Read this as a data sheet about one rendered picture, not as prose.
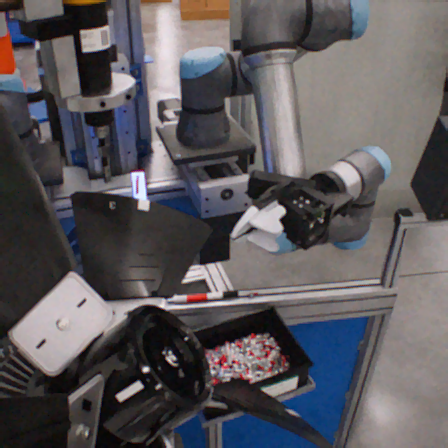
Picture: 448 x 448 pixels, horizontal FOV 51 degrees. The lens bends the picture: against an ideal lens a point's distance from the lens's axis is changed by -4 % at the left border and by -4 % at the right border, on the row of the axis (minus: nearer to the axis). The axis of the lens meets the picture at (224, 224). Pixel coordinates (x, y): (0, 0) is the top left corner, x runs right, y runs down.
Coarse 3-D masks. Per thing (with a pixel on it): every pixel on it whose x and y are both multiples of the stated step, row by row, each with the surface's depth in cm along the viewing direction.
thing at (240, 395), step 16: (224, 384) 74; (240, 384) 77; (224, 400) 57; (240, 400) 62; (256, 400) 69; (272, 400) 75; (256, 416) 57; (272, 416) 61; (288, 416) 67; (304, 432) 63
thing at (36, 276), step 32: (0, 128) 50; (0, 160) 48; (0, 192) 47; (32, 192) 48; (0, 224) 46; (32, 224) 47; (0, 256) 45; (32, 256) 46; (64, 256) 48; (0, 288) 45; (32, 288) 46; (0, 320) 44
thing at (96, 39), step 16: (80, 16) 36; (96, 16) 36; (80, 32) 37; (96, 32) 37; (80, 48) 37; (96, 48) 38; (80, 64) 38; (96, 64) 38; (80, 80) 39; (96, 80) 39; (96, 112) 41; (112, 112) 42
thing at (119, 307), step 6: (120, 300) 59; (126, 300) 59; (132, 300) 59; (138, 300) 59; (144, 300) 59; (150, 300) 59; (156, 300) 59; (162, 300) 59; (114, 306) 58; (120, 306) 58; (126, 306) 58; (132, 306) 59; (162, 306) 59; (120, 312) 58; (114, 318) 57; (108, 324) 56; (102, 330) 55
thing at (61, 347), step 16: (64, 288) 47; (80, 288) 48; (48, 304) 46; (64, 304) 47; (96, 304) 48; (32, 320) 46; (48, 320) 46; (80, 320) 47; (96, 320) 48; (16, 336) 45; (32, 336) 45; (48, 336) 46; (64, 336) 46; (80, 336) 47; (32, 352) 45; (48, 352) 46; (64, 352) 46; (48, 368) 45; (64, 368) 46
